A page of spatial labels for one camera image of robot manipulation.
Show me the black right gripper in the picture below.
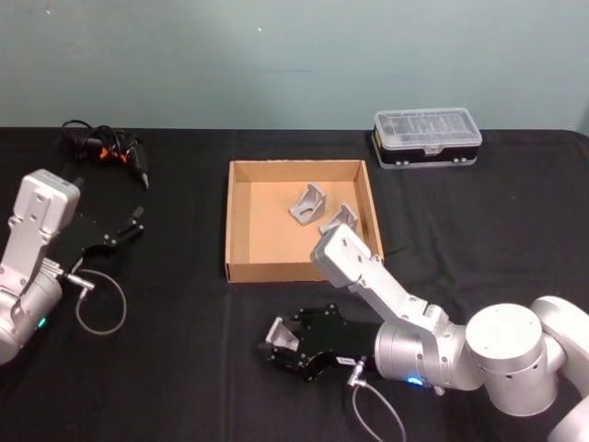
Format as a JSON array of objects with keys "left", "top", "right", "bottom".
[{"left": 257, "top": 303, "right": 384, "bottom": 382}]

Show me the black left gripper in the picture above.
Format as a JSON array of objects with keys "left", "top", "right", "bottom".
[{"left": 47, "top": 177, "right": 145, "bottom": 277}]

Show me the silver metal corner bracket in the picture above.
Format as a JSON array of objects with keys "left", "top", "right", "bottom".
[
  {"left": 266, "top": 319, "right": 301, "bottom": 354},
  {"left": 318, "top": 202, "right": 359, "bottom": 237},
  {"left": 288, "top": 182, "right": 329, "bottom": 227}
]

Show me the shallow brown cardboard tray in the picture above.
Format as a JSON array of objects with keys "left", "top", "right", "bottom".
[{"left": 224, "top": 158, "right": 386, "bottom": 284}]

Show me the black table cloth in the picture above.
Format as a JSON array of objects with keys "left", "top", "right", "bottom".
[{"left": 0, "top": 125, "right": 589, "bottom": 442}]

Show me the clear plastic case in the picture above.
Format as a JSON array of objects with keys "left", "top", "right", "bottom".
[{"left": 369, "top": 108, "right": 483, "bottom": 170}]

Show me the black corded tool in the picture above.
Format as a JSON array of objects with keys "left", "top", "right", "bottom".
[{"left": 61, "top": 120, "right": 152, "bottom": 191}]

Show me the thin left gripper cable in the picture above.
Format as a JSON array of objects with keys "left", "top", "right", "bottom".
[{"left": 65, "top": 268, "right": 129, "bottom": 336}]

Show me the thin gripper cable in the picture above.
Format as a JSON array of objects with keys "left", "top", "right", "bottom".
[
  {"left": 346, "top": 358, "right": 408, "bottom": 442},
  {"left": 65, "top": 268, "right": 129, "bottom": 336}
]

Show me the thin right gripper cable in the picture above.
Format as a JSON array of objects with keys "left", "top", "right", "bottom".
[{"left": 346, "top": 358, "right": 408, "bottom": 442}]

